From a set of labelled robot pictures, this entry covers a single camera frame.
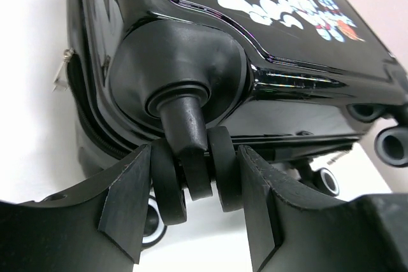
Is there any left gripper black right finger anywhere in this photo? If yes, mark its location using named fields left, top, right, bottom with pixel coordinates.
left=237, top=146, right=407, bottom=271

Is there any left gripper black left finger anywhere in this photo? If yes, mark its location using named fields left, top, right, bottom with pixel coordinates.
left=1, top=145, right=150, bottom=271

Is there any black space-print kids suitcase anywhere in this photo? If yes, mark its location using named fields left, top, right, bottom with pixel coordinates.
left=61, top=0, right=407, bottom=248

